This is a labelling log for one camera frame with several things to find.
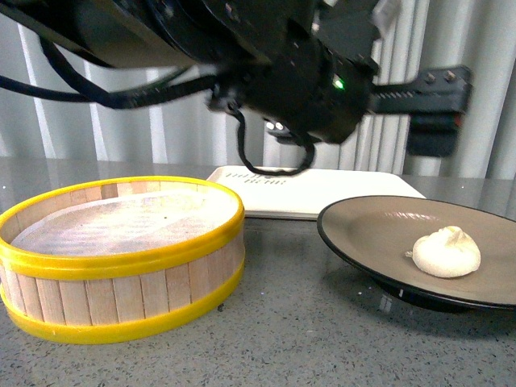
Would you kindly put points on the grey pleated curtain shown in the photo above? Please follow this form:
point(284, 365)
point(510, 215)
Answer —
point(427, 34)

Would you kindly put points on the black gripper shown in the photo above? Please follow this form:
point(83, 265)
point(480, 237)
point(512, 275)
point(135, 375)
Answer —
point(312, 71)

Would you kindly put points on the cream rectangular tray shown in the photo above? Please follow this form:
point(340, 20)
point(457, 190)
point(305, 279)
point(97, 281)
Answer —
point(305, 195)

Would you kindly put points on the white steamer liner paper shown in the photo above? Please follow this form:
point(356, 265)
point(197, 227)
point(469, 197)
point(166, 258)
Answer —
point(122, 225)

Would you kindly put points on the yellow rimmed bamboo steamer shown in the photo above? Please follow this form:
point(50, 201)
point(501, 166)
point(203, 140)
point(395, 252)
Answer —
point(119, 297)

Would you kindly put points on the tan plate with black rim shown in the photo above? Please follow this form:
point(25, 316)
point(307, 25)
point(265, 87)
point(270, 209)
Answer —
point(375, 233)

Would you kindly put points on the white steamed bun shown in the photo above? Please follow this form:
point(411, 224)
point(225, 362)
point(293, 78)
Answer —
point(446, 253)

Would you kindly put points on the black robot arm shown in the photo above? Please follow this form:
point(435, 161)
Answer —
point(127, 35)

